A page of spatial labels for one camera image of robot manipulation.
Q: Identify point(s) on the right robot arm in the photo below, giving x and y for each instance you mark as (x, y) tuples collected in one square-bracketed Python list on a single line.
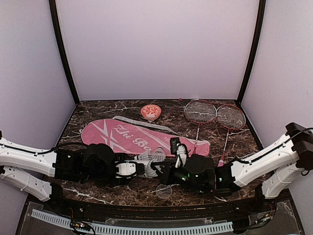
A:
[(288, 157)]

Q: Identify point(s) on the pink racket bag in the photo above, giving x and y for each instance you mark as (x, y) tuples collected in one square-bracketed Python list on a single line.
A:
[(125, 137)]

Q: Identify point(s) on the white cable tray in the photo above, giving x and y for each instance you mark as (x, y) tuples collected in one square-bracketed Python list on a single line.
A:
[(134, 227)]

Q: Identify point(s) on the left red badminton racket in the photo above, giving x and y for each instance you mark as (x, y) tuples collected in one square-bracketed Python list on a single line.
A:
[(200, 112)]

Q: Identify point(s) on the red white patterned bowl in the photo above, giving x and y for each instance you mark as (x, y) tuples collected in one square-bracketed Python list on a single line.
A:
[(150, 112)]

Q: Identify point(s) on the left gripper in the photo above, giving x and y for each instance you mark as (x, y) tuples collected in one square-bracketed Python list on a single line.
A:
[(121, 156)]

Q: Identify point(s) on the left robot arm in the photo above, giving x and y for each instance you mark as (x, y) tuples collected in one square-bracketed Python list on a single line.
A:
[(76, 162)]

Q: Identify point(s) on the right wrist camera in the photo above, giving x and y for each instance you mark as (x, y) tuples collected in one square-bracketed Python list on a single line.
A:
[(180, 151)]

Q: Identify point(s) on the right black frame post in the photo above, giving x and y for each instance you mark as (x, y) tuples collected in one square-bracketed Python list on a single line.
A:
[(253, 51)]

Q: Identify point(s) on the white shuttlecock tube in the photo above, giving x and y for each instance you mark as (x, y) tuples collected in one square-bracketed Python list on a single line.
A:
[(149, 170)]

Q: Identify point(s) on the clear plastic tube lid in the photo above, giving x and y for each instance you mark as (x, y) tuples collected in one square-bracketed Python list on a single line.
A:
[(164, 191)]

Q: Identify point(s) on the shuttlecock beside tube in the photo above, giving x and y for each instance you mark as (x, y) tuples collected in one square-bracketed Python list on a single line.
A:
[(144, 157)]

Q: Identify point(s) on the right red badminton racket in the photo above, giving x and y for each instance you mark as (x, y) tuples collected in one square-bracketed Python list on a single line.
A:
[(232, 118)]

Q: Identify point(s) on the red badminton racket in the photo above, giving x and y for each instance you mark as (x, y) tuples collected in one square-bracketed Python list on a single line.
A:
[(200, 112), (232, 118)]

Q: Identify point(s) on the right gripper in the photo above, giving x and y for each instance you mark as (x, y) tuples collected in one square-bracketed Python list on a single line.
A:
[(165, 177)]

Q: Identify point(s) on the black frame post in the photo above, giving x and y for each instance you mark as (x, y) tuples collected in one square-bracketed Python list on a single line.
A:
[(253, 51), (62, 50)]

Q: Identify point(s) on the left black frame post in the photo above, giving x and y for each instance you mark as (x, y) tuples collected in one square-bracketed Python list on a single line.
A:
[(62, 50)]

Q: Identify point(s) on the shuttlecock on bag edge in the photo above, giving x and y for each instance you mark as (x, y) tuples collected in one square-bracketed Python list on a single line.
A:
[(159, 155)]

